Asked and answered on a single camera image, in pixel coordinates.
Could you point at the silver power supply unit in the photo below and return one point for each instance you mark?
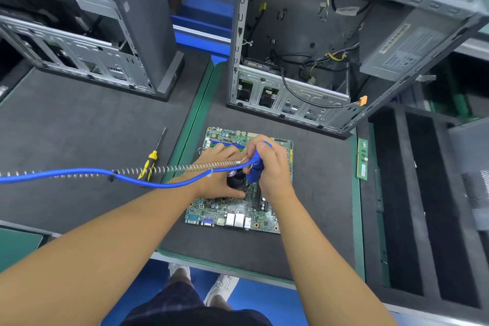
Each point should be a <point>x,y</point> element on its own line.
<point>405,51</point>

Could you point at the black CPU fan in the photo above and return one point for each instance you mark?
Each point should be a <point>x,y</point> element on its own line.
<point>238,179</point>

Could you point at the blue electric screwdriver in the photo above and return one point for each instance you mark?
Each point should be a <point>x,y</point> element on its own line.
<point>256,170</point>

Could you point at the green memory module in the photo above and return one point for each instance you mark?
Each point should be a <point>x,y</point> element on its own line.
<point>362,158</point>

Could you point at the person's right hand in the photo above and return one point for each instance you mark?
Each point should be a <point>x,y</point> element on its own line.
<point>273,169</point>

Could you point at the black divided foam tray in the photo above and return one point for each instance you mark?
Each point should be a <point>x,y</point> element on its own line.
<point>390,200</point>

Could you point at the grey case side panel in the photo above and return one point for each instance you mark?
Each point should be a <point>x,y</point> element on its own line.
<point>472,169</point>

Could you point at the person's right forearm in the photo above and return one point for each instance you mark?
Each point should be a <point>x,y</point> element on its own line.
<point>328,268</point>

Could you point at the person's left hand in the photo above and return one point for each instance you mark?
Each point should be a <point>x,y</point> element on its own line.
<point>218,177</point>

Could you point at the dark grey computer case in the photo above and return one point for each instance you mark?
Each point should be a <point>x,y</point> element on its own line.
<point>305,1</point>

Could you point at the green motherboard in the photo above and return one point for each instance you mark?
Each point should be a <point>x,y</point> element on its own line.
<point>221,211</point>

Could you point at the person's white shoe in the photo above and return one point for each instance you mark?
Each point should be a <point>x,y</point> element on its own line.
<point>223,287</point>
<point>180,271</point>

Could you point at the blue plastic crate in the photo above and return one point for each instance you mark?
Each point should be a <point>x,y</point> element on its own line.
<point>202,20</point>

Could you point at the person's left forearm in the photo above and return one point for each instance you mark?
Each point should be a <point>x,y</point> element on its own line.
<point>84,261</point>

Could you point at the silver computer case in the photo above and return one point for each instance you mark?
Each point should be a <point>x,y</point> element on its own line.
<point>145,16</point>

